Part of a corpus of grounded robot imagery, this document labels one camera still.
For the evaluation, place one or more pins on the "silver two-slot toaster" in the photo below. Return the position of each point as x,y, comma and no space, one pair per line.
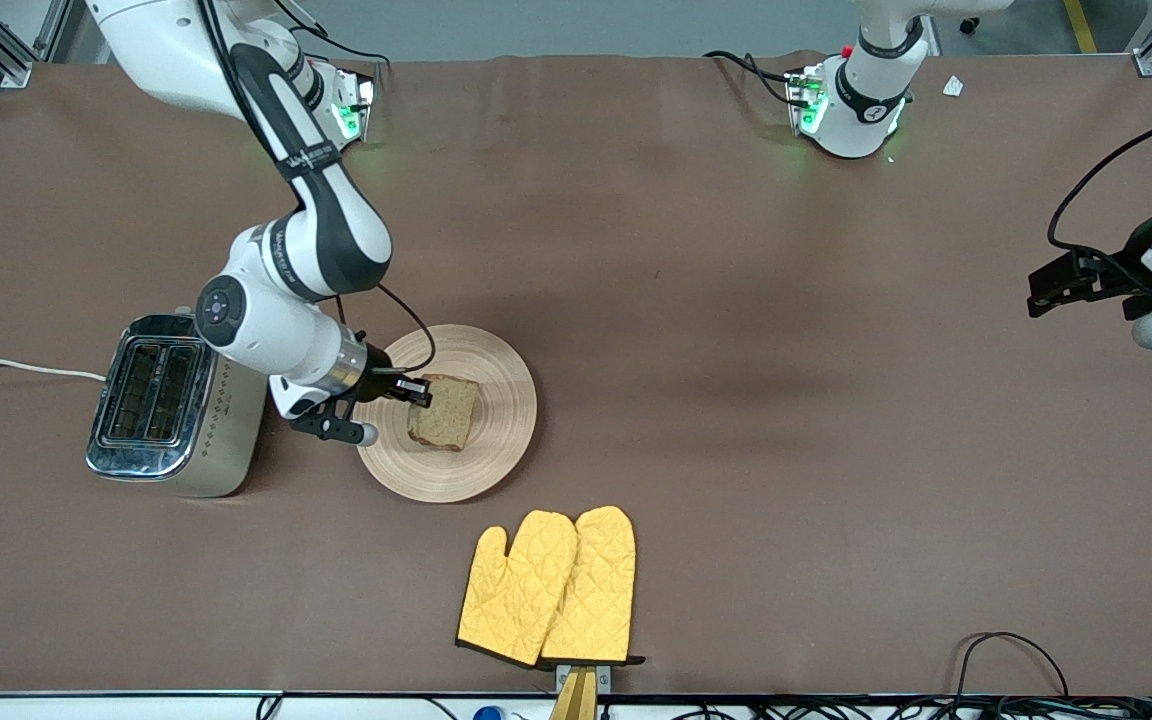
226,430

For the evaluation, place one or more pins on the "round wooden plate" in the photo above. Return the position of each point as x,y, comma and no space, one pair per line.
496,440

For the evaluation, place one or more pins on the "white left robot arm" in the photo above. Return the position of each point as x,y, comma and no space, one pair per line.
861,110

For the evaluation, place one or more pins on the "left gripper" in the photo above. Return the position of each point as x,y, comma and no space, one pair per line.
1119,281

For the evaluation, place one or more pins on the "slice of brown toast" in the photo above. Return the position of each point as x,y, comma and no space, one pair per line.
446,415

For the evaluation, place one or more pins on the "yellow quilted oven mitt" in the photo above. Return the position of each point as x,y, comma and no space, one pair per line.
511,600
601,590

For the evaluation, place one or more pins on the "small blue round object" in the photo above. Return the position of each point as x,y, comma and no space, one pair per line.
486,714

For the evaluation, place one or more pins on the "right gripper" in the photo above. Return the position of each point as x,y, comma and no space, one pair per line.
379,382

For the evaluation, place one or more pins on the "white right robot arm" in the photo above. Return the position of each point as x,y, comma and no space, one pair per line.
266,320

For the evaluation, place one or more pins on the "small white paper tag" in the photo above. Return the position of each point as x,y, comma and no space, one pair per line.
953,86

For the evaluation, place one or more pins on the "brown table cover mat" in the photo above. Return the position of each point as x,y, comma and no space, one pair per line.
736,300

